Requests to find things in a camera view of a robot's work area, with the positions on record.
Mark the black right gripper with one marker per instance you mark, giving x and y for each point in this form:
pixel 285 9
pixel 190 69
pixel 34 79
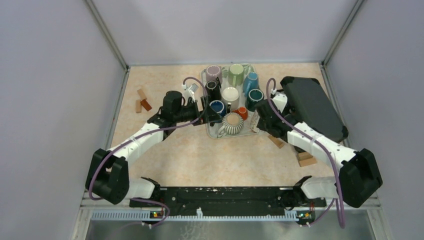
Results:
pixel 261 125

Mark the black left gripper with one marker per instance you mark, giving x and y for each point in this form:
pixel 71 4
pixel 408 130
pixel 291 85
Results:
pixel 198 114

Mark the dark green mug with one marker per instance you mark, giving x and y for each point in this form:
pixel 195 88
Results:
pixel 254 96

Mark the light blue dotted mug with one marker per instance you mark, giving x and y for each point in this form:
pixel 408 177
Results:
pixel 251 82

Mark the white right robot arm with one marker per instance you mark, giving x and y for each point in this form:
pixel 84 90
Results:
pixel 356 173

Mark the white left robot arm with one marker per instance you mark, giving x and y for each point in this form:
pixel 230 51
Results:
pixel 108 177

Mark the navy blue mug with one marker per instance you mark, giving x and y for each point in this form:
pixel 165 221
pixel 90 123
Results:
pixel 219 107

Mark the grey striped mug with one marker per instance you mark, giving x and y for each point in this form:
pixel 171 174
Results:
pixel 232 124

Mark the white ribbed mug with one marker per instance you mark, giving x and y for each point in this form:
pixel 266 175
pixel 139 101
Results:
pixel 231 98

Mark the black octagonal mug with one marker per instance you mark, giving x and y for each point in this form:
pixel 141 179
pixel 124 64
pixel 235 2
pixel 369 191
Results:
pixel 213 90

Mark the lilac mug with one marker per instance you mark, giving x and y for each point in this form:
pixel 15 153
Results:
pixel 213 73

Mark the light green mug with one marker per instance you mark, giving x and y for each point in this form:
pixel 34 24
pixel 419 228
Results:
pixel 235 75

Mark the light wooden block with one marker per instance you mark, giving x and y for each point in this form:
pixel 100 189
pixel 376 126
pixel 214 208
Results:
pixel 276 141

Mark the small orange cup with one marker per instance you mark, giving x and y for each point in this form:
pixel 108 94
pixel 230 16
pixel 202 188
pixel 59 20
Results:
pixel 243 112

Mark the floral white serving tray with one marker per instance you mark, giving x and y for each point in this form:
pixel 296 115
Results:
pixel 212 129

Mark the black poker chip case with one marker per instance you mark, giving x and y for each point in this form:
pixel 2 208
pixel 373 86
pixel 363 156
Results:
pixel 308 102

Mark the stacked wooden blocks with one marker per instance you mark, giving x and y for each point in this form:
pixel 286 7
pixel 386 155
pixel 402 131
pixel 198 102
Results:
pixel 305 159

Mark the reddish brown wooden block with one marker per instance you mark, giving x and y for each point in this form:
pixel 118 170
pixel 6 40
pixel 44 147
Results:
pixel 145 105

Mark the tan wooden block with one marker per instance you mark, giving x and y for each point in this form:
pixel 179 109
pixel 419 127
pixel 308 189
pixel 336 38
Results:
pixel 141 94

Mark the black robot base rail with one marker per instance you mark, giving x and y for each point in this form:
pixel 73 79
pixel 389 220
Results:
pixel 234 201

